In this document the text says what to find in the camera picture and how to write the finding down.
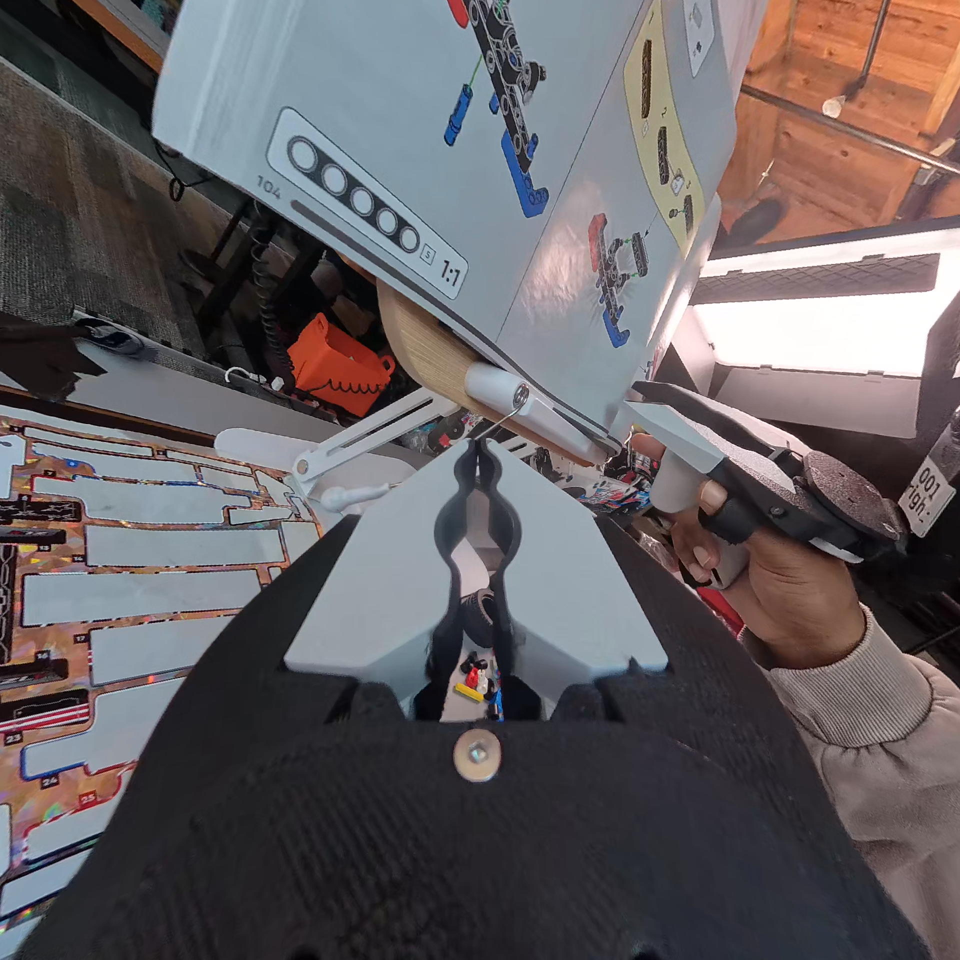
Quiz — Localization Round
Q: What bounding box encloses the white light panel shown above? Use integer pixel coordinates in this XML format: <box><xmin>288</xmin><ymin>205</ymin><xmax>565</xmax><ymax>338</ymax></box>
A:
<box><xmin>688</xmin><ymin>227</ymin><xmax>960</xmax><ymax>441</ymax></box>

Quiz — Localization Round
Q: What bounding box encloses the black coiled cable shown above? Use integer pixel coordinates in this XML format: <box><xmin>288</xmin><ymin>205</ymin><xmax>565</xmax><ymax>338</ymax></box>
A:
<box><xmin>249</xmin><ymin>213</ymin><xmax>295</xmax><ymax>376</ymax></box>

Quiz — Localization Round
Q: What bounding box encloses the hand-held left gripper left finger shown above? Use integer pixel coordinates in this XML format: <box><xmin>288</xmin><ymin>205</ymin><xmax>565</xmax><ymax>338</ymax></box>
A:
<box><xmin>283</xmin><ymin>438</ymin><xmax>481</xmax><ymax>719</ymax></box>

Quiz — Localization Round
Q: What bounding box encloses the toy race car model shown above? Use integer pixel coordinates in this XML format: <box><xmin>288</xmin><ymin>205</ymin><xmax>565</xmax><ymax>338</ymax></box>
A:
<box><xmin>581</xmin><ymin>450</ymin><xmax>655</xmax><ymax>519</ymax></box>

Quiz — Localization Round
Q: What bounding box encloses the pile of mixed small bricks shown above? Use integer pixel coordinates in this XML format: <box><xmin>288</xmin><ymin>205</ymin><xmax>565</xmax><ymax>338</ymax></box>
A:
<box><xmin>452</xmin><ymin>651</ymin><xmax>505</xmax><ymax>723</ymax></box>

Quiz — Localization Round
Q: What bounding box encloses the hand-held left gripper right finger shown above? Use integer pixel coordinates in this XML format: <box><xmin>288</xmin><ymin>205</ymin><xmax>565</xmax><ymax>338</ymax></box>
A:
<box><xmin>478</xmin><ymin>438</ymin><xmax>670</xmax><ymax>719</ymax></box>

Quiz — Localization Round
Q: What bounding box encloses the person's right forearm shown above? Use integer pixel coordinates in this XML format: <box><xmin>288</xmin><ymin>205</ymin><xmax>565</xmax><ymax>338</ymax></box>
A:
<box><xmin>738</xmin><ymin>607</ymin><xmax>960</xmax><ymax>960</ymax></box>

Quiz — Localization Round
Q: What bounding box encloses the black rubber tyre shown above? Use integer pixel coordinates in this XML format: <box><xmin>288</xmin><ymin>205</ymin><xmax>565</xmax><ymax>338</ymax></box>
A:
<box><xmin>459</xmin><ymin>588</ymin><xmax>502</xmax><ymax>648</ymax></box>

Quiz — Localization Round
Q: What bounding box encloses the orange plastic box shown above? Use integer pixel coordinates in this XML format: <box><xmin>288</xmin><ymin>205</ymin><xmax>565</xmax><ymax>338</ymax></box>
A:
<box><xmin>287</xmin><ymin>312</ymin><xmax>397</xmax><ymax>418</ymax></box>

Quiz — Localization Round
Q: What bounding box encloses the person's right hand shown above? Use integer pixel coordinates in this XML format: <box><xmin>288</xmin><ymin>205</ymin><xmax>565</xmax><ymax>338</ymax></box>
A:
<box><xmin>630</xmin><ymin>433</ymin><xmax>870</xmax><ymax>670</ymax></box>

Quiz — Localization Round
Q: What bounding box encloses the white book stand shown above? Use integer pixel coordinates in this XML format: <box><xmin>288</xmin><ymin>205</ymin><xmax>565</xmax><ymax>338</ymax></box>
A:
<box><xmin>213</xmin><ymin>251</ymin><xmax>625</xmax><ymax>519</ymax></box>

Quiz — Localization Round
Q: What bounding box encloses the black metal pipe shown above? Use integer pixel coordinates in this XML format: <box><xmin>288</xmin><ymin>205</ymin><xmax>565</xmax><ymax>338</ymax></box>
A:
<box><xmin>738</xmin><ymin>82</ymin><xmax>960</xmax><ymax>181</ymax></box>

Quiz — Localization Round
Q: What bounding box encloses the small black object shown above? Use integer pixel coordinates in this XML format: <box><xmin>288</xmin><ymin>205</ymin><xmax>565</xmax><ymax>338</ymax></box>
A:
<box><xmin>75</xmin><ymin>318</ymin><xmax>145</xmax><ymax>355</ymax></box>

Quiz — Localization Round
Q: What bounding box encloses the instruction booklet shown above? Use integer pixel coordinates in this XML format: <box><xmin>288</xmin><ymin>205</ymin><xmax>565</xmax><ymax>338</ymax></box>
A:
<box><xmin>152</xmin><ymin>0</ymin><xmax>740</xmax><ymax>451</ymax></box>

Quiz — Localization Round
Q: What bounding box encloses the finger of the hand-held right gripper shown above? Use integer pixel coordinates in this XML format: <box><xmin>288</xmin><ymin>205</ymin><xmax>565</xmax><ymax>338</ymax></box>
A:
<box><xmin>632</xmin><ymin>381</ymin><xmax>786</xmax><ymax>460</ymax></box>
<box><xmin>621</xmin><ymin>399</ymin><xmax>729</xmax><ymax>516</ymax></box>

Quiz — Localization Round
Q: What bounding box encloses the sticker sheet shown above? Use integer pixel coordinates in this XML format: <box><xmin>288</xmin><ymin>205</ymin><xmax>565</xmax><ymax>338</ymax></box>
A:
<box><xmin>0</xmin><ymin>416</ymin><xmax>325</xmax><ymax>927</ymax></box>

